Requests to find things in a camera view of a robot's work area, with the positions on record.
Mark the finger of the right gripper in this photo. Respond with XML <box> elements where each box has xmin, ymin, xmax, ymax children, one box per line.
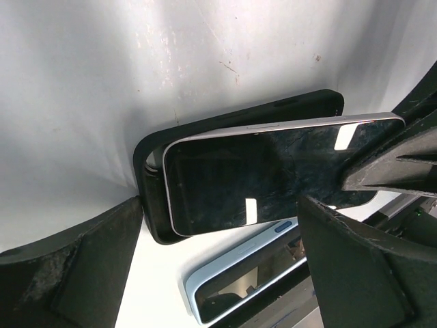
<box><xmin>341</xmin><ymin>65</ymin><xmax>436</xmax><ymax>197</ymax></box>

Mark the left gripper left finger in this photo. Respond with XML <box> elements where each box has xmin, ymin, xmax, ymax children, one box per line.
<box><xmin>1</xmin><ymin>197</ymin><xmax>143</xmax><ymax>327</ymax></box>

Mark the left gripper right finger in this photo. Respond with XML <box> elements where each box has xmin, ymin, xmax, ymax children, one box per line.
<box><xmin>298</xmin><ymin>197</ymin><xmax>436</xmax><ymax>327</ymax></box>

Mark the light blue phone case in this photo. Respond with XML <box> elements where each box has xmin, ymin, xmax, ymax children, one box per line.
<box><xmin>182</xmin><ymin>218</ymin><xmax>308</xmax><ymax>326</ymax></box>

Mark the black phone case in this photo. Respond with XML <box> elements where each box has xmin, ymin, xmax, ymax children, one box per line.
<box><xmin>133</xmin><ymin>89</ymin><xmax>344</xmax><ymax>245</ymax></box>

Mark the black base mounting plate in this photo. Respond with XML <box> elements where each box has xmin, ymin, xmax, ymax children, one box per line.
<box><xmin>211</xmin><ymin>191</ymin><xmax>437</xmax><ymax>328</ymax></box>

